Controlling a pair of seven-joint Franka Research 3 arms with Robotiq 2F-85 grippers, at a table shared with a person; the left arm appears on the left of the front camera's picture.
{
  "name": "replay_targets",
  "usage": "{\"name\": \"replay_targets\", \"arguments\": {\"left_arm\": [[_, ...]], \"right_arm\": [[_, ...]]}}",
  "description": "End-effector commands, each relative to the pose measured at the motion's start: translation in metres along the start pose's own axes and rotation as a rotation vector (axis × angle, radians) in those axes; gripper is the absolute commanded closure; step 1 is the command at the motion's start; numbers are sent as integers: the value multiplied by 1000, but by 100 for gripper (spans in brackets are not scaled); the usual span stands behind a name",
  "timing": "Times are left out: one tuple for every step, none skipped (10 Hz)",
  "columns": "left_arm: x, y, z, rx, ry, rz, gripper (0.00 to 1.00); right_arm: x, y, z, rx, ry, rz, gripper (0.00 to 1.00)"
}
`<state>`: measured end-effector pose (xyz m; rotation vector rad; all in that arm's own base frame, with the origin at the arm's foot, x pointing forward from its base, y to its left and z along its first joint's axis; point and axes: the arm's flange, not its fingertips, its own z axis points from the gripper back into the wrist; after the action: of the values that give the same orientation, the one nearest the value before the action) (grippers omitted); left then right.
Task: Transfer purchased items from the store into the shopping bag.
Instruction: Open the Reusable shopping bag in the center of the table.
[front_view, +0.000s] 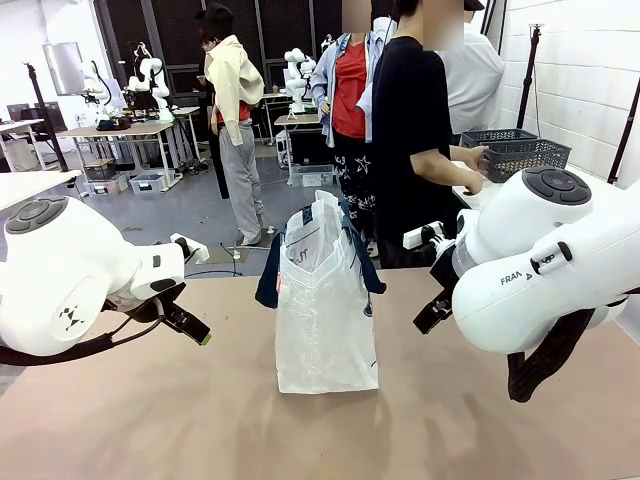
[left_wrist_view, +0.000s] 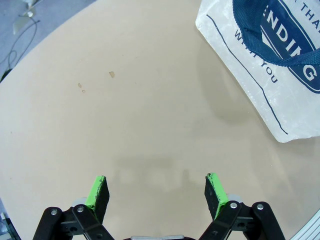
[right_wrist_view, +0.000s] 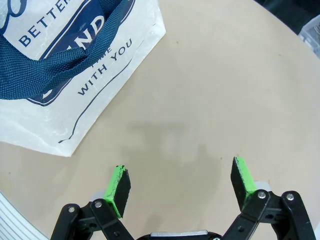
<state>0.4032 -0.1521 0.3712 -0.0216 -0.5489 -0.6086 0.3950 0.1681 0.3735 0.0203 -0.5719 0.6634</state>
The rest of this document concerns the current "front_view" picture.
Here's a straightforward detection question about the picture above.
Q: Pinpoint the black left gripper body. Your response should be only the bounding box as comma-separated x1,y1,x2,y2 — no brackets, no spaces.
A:
106,279,188,325

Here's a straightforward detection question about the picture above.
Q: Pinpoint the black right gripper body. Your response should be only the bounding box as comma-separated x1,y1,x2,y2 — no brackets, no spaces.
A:
428,248,460,302

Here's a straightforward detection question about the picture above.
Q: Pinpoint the translucent white shopping bag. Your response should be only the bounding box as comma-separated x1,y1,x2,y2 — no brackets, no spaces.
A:
254,189,388,395

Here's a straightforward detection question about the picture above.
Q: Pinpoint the grey plastic basket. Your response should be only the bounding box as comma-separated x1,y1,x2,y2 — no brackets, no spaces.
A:
459,128,539,149
479,138,573,184

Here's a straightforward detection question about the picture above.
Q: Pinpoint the person's right forearm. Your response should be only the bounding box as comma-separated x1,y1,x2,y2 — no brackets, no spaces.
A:
409,152,474,191

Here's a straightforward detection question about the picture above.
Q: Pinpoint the person's left hand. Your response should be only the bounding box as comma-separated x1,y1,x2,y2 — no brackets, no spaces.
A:
463,144,491,175

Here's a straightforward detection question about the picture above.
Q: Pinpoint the clear plastic storage box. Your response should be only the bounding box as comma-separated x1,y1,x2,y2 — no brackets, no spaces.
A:
289,163,336,188
129,171,169,195

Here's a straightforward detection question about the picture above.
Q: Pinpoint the person in black t-shirt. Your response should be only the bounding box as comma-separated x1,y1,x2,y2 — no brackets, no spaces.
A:
371,0,490,270

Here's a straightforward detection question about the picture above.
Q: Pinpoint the wooden top work table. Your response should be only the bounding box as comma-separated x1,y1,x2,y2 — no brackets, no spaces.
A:
56,121,175,190

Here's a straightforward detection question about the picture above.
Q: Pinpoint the person in white shirt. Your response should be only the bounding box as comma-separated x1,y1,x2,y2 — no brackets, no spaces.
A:
433,0,506,136

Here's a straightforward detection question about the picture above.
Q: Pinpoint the person in red shirt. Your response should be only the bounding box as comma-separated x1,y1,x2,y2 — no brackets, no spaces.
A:
310,0,382,254

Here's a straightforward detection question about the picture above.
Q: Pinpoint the small wooden background table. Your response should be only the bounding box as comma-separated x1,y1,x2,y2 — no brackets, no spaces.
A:
273,113,322,147

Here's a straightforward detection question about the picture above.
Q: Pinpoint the black tripod stand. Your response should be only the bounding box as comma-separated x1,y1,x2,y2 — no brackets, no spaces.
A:
21,62,70,174
516,22,547,132

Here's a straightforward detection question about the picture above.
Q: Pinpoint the person in cream jacket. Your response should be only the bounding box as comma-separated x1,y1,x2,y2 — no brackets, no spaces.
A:
194,2,267,247

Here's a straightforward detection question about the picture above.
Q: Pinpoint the black slanted stand pole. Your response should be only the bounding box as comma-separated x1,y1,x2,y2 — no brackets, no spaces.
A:
606,74,640,187

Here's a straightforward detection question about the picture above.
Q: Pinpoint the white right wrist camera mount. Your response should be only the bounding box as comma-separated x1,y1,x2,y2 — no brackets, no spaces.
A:
402,221,459,252

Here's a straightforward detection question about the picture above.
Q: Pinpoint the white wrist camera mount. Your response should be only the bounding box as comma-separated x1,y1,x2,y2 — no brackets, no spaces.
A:
402,221,459,252
169,232,209,265

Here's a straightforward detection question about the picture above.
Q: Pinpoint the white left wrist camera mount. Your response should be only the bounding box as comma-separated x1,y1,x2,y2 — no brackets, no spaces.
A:
169,232,209,265

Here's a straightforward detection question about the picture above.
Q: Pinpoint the black left arm cable sleeve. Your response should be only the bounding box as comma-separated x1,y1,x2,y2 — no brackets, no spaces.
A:
0,298,167,367

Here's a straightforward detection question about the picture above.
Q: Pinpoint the grey wall board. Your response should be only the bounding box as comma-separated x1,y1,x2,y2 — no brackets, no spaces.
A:
41,41,87,97

